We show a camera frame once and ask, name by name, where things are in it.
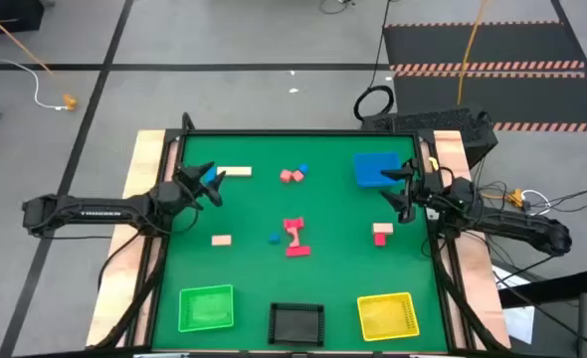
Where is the black box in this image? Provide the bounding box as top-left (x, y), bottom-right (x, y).
top-left (0, 0), bottom-right (45, 37)

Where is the white paper sheet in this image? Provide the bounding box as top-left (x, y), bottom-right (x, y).
top-left (490, 265), bottom-right (537, 345)

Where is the blue tray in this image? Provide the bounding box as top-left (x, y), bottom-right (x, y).
top-left (352, 151), bottom-right (404, 189)

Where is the black bar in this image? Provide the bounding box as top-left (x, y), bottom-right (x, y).
top-left (496, 267), bottom-right (587, 308)

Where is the green table mat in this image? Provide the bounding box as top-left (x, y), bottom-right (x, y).
top-left (151, 133), bottom-right (449, 353)

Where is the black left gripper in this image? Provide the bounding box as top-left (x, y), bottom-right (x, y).
top-left (159, 160), bottom-right (228, 221)

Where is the yellow plastic basket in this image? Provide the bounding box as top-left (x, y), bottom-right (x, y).
top-left (356, 291), bottom-right (421, 343)

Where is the green plastic basket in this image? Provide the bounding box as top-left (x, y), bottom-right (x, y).
top-left (177, 283), bottom-right (236, 333)

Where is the black computer tower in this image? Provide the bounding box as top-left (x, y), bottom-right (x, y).
top-left (360, 106), bottom-right (499, 169)

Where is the yellow orange cable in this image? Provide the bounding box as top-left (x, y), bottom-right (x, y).
top-left (456, 0), bottom-right (489, 106)

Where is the black coiled cable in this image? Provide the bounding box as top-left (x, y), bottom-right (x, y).
top-left (352, 0), bottom-right (397, 122)

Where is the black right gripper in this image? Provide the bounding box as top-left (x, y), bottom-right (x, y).
top-left (379, 159), bottom-right (447, 224)

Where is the black plastic basket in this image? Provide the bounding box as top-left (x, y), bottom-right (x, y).
top-left (267, 301), bottom-right (326, 348)

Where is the long natural wood block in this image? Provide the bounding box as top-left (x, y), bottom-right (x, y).
top-left (216, 166), bottom-right (253, 178)

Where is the white cable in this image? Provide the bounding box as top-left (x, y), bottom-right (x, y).
top-left (0, 0), bottom-right (69, 111)
top-left (520, 188), bottom-right (552, 216)

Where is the black hazard-striped floor mat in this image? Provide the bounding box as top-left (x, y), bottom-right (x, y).
top-left (382, 21), bottom-right (587, 72)
top-left (391, 72), bottom-right (587, 134)

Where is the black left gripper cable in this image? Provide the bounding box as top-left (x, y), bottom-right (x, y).
top-left (166, 196), bottom-right (201, 236)

